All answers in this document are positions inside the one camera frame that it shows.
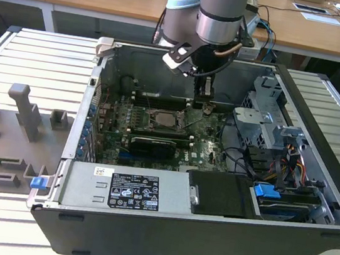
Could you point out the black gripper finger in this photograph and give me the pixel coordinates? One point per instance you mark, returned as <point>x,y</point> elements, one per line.
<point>198,103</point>

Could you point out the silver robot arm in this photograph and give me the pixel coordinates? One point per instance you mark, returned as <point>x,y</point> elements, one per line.
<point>219,11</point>

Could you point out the black RAM slot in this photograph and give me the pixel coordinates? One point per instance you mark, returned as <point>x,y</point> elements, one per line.
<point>157,102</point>
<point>160,136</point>
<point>160,131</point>

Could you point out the CPU socket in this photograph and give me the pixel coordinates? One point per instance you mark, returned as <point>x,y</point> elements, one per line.
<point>150,121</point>

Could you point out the green motherboard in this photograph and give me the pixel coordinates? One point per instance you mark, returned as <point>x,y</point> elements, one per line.
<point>203,157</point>

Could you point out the metal drive cage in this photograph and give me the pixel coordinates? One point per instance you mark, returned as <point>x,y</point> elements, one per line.
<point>252,126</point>

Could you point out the black graphics card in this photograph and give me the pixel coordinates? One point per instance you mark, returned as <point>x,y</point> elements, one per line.
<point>153,147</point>

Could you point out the black plastic shroud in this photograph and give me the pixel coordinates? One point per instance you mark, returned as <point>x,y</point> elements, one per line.
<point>220,195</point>

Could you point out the blue disk carrier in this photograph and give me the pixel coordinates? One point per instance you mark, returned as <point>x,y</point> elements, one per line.
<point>266,190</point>

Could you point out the white framed tablet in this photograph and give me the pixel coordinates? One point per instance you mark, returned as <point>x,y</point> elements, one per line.
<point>310,8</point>

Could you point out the white paper sheet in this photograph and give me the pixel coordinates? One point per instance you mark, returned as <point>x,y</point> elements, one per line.
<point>321,19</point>

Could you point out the black hard disk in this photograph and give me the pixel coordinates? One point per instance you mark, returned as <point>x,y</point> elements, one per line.
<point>285,208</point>

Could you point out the grey power supply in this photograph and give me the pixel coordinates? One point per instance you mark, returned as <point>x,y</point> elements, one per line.
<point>83,182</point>

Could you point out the black open PC case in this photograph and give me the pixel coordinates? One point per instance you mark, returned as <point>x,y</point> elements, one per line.
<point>157,240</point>

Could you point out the blue plastic latch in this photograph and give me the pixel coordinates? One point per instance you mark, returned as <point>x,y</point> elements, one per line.
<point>38,183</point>

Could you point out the grey parts rack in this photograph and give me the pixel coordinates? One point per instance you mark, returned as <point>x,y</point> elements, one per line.
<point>6,139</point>

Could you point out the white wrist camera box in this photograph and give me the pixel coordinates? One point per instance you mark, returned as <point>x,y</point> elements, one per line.
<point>176,61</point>

